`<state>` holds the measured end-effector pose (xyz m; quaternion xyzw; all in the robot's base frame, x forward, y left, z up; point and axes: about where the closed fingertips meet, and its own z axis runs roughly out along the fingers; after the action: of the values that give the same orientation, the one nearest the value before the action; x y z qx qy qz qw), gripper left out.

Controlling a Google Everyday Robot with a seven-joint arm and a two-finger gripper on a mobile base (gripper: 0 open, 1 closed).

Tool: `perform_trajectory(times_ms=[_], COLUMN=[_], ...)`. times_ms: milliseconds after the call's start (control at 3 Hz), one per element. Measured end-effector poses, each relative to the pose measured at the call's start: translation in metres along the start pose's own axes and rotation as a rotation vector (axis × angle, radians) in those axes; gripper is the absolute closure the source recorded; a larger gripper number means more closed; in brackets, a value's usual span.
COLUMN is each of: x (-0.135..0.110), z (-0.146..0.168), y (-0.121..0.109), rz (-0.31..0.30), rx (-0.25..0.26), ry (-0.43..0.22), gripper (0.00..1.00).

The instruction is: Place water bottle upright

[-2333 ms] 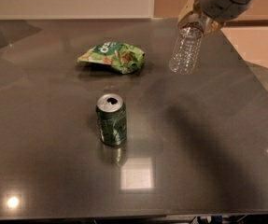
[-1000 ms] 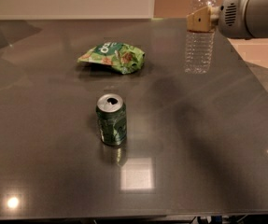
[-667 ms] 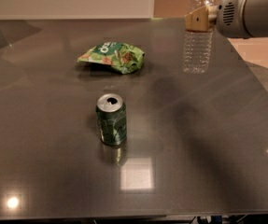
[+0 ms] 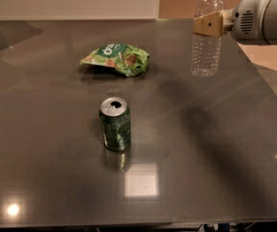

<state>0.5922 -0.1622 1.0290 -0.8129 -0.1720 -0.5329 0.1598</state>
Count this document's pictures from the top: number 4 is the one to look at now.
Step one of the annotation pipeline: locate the clear plastic water bottle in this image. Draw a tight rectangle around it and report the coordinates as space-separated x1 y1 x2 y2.
191 0 224 77

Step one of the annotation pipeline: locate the green soda can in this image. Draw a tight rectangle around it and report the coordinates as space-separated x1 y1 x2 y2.
99 97 131 152

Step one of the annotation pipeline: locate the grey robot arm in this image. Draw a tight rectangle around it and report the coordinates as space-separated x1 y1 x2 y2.
193 0 277 45

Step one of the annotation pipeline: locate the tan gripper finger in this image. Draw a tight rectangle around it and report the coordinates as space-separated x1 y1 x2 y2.
193 11 224 38

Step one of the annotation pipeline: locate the green chip bag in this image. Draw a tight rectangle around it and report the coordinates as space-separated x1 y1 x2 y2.
80 43 150 77

